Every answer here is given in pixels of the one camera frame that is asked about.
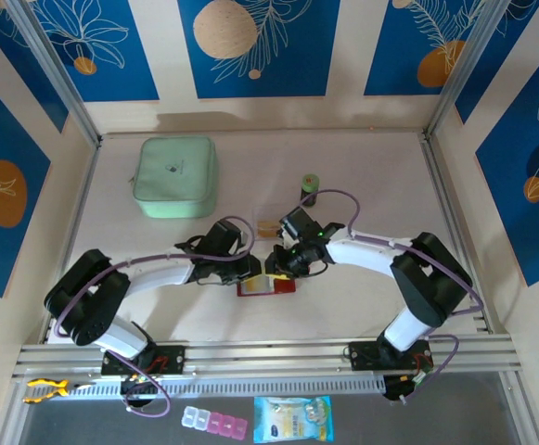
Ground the aluminium side rail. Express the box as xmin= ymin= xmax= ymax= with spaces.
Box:
xmin=39 ymin=138 xmax=103 ymax=345
xmin=419 ymin=132 xmax=507 ymax=336

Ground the aluminium corner post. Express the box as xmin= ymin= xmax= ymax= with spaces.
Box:
xmin=6 ymin=0 xmax=102 ymax=146
xmin=424 ymin=0 xmax=523 ymax=140

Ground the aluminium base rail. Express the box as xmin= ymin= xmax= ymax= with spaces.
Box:
xmin=11 ymin=334 xmax=523 ymax=382

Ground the gold credit card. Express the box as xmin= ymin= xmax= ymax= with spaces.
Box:
xmin=255 ymin=217 xmax=283 ymax=240

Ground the blue snack packet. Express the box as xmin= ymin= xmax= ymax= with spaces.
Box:
xmin=252 ymin=395 xmax=334 ymax=444

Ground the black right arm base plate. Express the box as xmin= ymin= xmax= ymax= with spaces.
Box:
xmin=348 ymin=340 xmax=432 ymax=372

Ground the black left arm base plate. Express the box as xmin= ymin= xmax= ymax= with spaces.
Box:
xmin=100 ymin=345 xmax=186 ymax=375

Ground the red card holder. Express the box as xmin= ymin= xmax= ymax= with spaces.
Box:
xmin=236 ymin=273 xmax=298 ymax=298

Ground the mint green medicine bag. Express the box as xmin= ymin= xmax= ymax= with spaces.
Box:
xmin=131 ymin=135 xmax=219 ymax=220

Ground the grey slotted cable duct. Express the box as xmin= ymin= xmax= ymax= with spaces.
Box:
xmin=64 ymin=375 xmax=387 ymax=399

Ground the clear pink pill organizer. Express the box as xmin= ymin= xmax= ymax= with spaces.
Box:
xmin=180 ymin=405 xmax=250 ymax=440

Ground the green lidded dark bottle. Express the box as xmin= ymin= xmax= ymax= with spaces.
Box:
xmin=300 ymin=173 xmax=320 ymax=209

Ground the beige credit card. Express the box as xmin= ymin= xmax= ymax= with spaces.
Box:
xmin=245 ymin=276 xmax=271 ymax=295

